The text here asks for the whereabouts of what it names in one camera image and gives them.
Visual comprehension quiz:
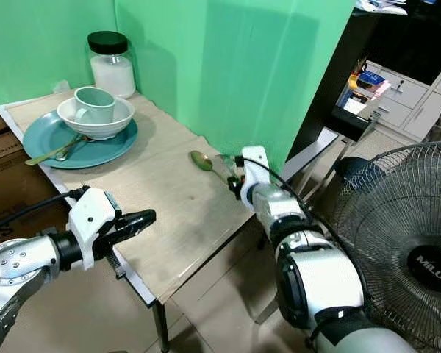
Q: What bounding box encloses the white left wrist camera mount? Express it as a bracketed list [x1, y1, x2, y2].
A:
[68, 188, 120, 269]

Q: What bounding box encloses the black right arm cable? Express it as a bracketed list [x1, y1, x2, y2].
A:
[234, 154, 339, 236]

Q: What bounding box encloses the teal round plate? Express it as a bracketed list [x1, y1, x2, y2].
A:
[22, 110, 140, 171]

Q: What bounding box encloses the white drawer cabinet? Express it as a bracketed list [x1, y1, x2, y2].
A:
[340, 57, 441, 142]

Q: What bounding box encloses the glass jar with black lid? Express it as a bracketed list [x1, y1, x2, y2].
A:
[87, 30, 137, 100]

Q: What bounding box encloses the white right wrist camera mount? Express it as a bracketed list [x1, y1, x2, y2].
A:
[238, 145, 272, 208]

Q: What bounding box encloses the olive gold spoon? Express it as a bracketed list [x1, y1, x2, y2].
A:
[190, 149, 233, 182]

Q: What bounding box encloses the dark round stool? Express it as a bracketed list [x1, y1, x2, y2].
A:
[334, 156, 373, 186]

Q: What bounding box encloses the olive gold fork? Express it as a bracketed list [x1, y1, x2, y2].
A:
[25, 134, 87, 166]

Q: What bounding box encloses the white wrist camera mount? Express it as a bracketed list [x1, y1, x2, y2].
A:
[238, 145, 272, 208]
[68, 188, 120, 269]

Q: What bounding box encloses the small black box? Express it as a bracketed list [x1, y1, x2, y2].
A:
[329, 106, 373, 143]

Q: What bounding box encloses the metal table leg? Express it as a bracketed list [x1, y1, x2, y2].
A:
[152, 296, 172, 353]

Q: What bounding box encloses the green backdrop cloth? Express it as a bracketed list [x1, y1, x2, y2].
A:
[0, 0, 357, 170]

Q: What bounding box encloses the black standing fan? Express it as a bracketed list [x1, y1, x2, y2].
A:
[329, 139, 441, 353]

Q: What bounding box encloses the pale green mug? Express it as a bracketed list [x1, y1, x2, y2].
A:
[73, 86, 117, 125]

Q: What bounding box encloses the blue box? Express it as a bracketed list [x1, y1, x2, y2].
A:
[356, 70, 387, 90]

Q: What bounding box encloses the black wooden desk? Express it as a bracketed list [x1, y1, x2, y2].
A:
[285, 0, 441, 160]

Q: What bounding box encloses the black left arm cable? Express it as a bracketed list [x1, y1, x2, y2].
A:
[0, 187, 90, 238]

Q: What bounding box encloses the white ceramic bowl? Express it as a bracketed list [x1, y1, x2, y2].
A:
[56, 95, 136, 141]

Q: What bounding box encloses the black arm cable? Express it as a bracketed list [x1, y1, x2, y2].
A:
[0, 187, 90, 238]
[234, 154, 339, 236]

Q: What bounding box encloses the brown cardboard box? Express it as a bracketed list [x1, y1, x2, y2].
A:
[0, 107, 65, 252]

